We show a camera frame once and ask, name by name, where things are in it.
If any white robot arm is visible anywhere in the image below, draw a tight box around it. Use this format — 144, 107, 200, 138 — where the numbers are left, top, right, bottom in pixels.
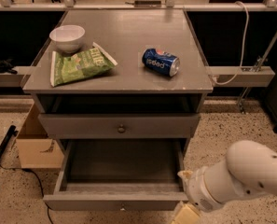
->
170, 140, 277, 224

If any white ceramic bowl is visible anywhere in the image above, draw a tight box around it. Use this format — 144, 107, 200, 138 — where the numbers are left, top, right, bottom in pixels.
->
49, 25, 85, 53

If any black object on rail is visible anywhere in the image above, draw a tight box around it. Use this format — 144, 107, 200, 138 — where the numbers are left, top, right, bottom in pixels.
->
0, 59, 17, 75

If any cardboard box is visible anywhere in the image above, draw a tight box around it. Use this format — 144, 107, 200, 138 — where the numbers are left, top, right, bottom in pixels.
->
16, 105, 63, 169

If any grey wooden drawer cabinet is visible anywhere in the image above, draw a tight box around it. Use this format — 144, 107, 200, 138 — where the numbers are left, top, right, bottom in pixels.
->
21, 8, 215, 156

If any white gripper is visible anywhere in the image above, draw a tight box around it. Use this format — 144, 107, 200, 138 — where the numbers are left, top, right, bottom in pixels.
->
171, 166, 224, 224

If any grey drawer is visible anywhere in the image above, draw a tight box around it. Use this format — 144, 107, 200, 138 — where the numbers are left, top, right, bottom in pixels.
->
44, 139, 187, 211
38, 114, 200, 139

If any black floor cable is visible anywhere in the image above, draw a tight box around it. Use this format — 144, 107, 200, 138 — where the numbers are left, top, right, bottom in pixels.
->
0, 161, 55, 224

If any white cable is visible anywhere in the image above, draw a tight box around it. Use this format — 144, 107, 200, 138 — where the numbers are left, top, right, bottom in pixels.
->
210, 0, 251, 87

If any blue pepsi can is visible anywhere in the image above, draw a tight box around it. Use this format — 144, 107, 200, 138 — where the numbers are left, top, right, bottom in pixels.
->
142, 49, 180, 77

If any green chip bag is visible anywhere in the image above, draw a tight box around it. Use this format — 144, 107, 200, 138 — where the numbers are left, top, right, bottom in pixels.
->
50, 42, 118, 87

